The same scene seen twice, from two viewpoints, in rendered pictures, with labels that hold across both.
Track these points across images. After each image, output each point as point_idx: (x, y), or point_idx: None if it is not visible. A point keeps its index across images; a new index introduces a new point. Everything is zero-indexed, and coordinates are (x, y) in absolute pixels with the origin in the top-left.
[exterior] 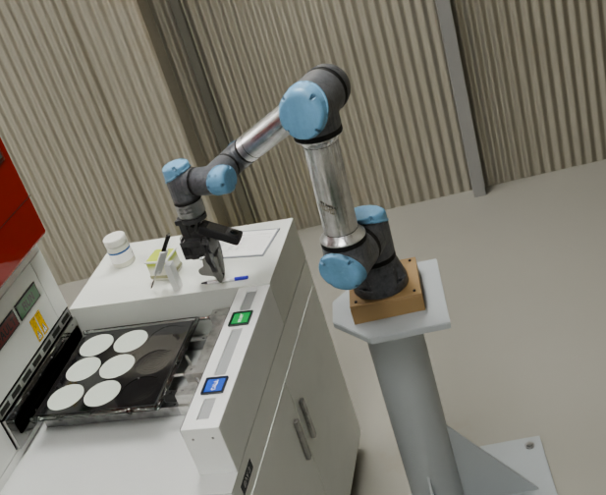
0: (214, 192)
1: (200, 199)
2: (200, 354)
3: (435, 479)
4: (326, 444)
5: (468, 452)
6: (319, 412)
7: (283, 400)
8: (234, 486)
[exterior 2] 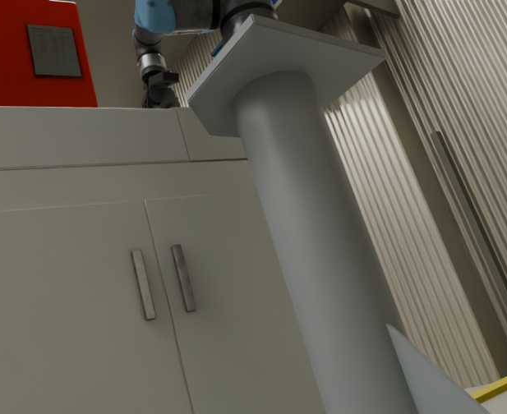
0: (139, 23)
1: (154, 54)
2: None
3: None
4: (243, 360)
5: (442, 401)
6: (242, 309)
7: (117, 210)
8: None
